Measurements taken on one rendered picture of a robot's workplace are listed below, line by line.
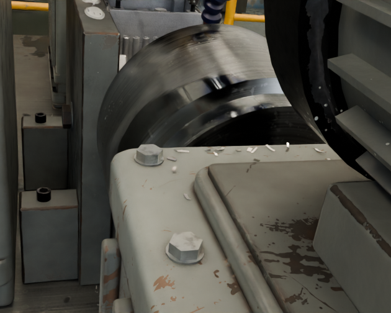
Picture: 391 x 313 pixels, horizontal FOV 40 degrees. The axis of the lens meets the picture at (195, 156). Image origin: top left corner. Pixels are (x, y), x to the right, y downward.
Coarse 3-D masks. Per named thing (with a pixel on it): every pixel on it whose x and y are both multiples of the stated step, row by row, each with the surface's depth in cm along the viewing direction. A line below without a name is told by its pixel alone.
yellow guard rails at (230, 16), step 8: (232, 0) 316; (16, 8) 291; (24, 8) 292; (32, 8) 293; (40, 8) 294; (232, 8) 318; (232, 16) 321; (240, 16) 323; (248, 16) 325; (256, 16) 326; (232, 24) 324
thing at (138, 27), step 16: (112, 0) 73; (128, 0) 75; (144, 0) 75; (160, 0) 76; (176, 0) 75; (112, 16) 66; (128, 16) 66; (144, 16) 67; (160, 16) 67; (176, 16) 68; (192, 16) 68; (128, 32) 67; (144, 32) 68; (160, 32) 68; (128, 48) 68
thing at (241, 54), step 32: (192, 32) 55; (224, 32) 54; (128, 64) 56; (160, 64) 51; (192, 64) 48; (224, 64) 46; (256, 64) 46; (128, 96) 51; (160, 96) 46; (192, 96) 43; (224, 96) 43; (256, 96) 43; (128, 128) 48; (160, 128) 43; (192, 128) 42; (224, 128) 41; (256, 128) 42; (288, 128) 43
